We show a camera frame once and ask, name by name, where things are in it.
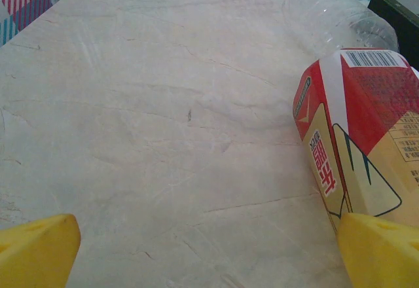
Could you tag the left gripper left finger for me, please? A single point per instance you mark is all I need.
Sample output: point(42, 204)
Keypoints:
point(32, 255)

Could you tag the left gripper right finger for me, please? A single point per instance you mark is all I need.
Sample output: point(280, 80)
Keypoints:
point(383, 255)

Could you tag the red yellow label bottle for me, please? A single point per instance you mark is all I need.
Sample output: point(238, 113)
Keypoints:
point(360, 121)

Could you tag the black grey chessboard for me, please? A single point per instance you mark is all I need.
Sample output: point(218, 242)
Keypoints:
point(399, 13)

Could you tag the clear ribbed plastic bottle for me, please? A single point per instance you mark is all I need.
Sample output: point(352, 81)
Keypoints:
point(327, 16)

